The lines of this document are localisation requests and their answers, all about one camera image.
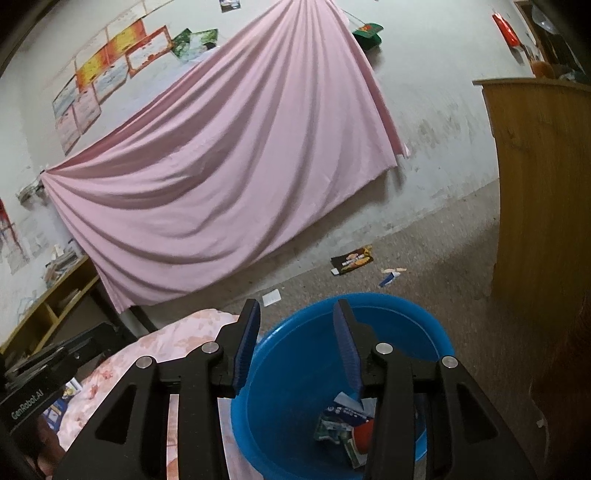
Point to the white blue carton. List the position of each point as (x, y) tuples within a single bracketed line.
[(346, 408)]

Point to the small wall shelf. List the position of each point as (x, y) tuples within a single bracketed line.
[(31, 193)]

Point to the pink hanging sheet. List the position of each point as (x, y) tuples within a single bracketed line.
[(231, 161)]

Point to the group of wall certificates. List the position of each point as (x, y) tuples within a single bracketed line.
[(106, 64)]

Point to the beige sticks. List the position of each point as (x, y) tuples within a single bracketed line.
[(393, 270)]

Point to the green flower photo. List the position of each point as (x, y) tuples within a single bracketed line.
[(181, 45)]

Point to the small black white poster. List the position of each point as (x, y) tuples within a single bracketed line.
[(230, 4)]

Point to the wooden cabinet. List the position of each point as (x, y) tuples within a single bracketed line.
[(545, 184)]

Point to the red tassel ornament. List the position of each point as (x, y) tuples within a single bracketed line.
[(7, 226)]

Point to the green hanging hat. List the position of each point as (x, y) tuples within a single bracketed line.
[(368, 34)]

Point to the red hanging envelope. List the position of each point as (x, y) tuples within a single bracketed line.
[(505, 28)]

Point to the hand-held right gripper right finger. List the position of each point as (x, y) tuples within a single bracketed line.
[(348, 350)]

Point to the pale green photo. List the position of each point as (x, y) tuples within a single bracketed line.
[(203, 42)]

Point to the white wall calendar sheets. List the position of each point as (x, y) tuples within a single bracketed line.
[(21, 254)]

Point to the green white packet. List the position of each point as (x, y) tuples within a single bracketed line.
[(332, 429)]

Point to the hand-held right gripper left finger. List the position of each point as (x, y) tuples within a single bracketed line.
[(247, 350)]

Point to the blue plastic basin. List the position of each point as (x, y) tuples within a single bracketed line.
[(295, 369)]

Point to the wooden headboard shelf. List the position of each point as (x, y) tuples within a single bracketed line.
[(46, 314)]

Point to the black yellow snack wrapper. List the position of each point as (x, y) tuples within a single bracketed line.
[(352, 261)]

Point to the person's left hand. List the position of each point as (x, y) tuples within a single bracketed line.
[(48, 438)]

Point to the white paper scrap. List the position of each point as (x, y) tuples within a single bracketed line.
[(271, 297)]

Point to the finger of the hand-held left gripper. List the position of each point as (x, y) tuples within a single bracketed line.
[(97, 341)]

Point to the red wrapper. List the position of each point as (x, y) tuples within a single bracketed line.
[(364, 436)]

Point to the wooden wall niche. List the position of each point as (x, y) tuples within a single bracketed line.
[(558, 41)]

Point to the blue cardboard box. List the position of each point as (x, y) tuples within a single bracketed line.
[(62, 406)]

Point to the orange round object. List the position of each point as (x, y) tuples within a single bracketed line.
[(541, 69)]

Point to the small blue white packet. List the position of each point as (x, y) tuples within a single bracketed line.
[(388, 279)]

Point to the stack of papers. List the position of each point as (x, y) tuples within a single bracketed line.
[(62, 267)]

